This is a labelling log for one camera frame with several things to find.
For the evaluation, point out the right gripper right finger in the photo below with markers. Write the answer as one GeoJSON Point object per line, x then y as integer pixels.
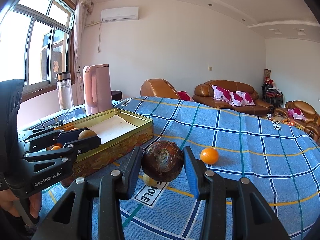
{"type": "Point", "coordinates": [252, 217]}

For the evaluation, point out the pink electric kettle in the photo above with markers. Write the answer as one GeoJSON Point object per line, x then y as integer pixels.
{"type": "Point", "coordinates": [97, 88]}

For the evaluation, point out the coffee table with snacks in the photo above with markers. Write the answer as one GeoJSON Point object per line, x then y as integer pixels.
{"type": "Point", "coordinates": [284, 120]}

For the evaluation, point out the brown leather armchair left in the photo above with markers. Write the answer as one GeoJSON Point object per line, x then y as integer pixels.
{"type": "Point", "coordinates": [159, 88]}

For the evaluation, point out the gold rectangular tin tray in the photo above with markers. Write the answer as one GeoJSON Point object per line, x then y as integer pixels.
{"type": "Point", "coordinates": [120, 132]}

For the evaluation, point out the brown leather three-seat sofa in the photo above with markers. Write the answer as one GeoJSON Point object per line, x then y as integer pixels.
{"type": "Point", "coordinates": [204, 94]}

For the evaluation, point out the floral pillow on sofa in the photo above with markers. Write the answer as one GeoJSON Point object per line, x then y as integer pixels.
{"type": "Point", "coordinates": [241, 99]}
{"type": "Point", "coordinates": [222, 94]}

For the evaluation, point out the small yellow-green fruit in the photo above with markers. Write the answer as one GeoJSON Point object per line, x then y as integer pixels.
{"type": "Point", "coordinates": [149, 181]}
{"type": "Point", "coordinates": [86, 134]}

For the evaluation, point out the stacked dark chairs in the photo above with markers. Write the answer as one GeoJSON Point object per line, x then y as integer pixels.
{"type": "Point", "coordinates": [270, 93]}

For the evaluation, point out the clear glass water bottle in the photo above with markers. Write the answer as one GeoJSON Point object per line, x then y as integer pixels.
{"type": "Point", "coordinates": [64, 90]}

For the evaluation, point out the window with metal frame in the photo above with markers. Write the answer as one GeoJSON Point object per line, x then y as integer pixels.
{"type": "Point", "coordinates": [37, 44]}

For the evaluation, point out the red pillow on left armchair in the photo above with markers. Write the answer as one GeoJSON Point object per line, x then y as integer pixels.
{"type": "Point", "coordinates": [184, 96]}

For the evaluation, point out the floral pillow left on sofa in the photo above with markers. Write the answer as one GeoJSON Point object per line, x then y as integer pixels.
{"type": "Point", "coordinates": [222, 94]}

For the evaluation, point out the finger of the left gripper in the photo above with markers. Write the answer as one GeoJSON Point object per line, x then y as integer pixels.
{"type": "Point", "coordinates": [69, 150]}
{"type": "Point", "coordinates": [40, 139]}

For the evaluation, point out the brown leather armchair right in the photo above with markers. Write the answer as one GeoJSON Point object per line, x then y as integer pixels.
{"type": "Point", "coordinates": [311, 125]}

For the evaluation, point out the large front mandarin orange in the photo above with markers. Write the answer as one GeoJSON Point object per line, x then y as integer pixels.
{"type": "Point", "coordinates": [66, 127]}

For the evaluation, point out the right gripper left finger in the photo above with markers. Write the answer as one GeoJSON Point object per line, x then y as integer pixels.
{"type": "Point", "coordinates": [71, 216]}

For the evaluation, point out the white wall air conditioner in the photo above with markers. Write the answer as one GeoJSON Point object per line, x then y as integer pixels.
{"type": "Point", "coordinates": [119, 14]}

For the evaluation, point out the floral pillow on armchair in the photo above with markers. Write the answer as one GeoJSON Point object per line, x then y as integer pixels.
{"type": "Point", "coordinates": [296, 114]}

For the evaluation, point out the blue plaid tablecloth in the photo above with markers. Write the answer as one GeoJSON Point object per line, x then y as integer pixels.
{"type": "Point", "coordinates": [280, 160]}

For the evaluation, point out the brown leather armchair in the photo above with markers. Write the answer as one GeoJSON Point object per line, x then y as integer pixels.
{"type": "Point", "coordinates": [159, 88]}
{"type": "Point", "coordinates": [311, 125]}

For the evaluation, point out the beige lace curtain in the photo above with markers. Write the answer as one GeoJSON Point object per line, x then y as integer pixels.
{"type": "Point", "coordinates": [82, 10]}

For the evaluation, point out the small orange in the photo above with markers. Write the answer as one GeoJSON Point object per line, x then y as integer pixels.
{"type": "Point", "coordinates": [209, 156]}

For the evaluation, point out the floral pillow right on sofa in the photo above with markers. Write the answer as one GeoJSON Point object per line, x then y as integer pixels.
{"type": "Point", "coordinates": [241, 99]}

